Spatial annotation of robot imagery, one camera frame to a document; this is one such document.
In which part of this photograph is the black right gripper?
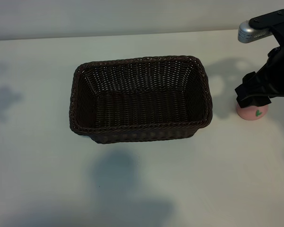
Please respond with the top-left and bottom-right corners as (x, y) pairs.
(234, 35), (284, 109)

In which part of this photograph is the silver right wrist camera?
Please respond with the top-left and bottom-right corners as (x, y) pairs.
(237, 20), (272, 44)

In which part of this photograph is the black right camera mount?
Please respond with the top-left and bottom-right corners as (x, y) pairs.
(248, 9), (284, 45)

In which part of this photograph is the dark brown wicker basket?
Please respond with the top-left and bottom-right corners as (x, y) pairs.
(68, 55), (213, 144)

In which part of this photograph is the pink peach with green leaf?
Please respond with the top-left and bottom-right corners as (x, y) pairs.
(236, 103), (269, 121)

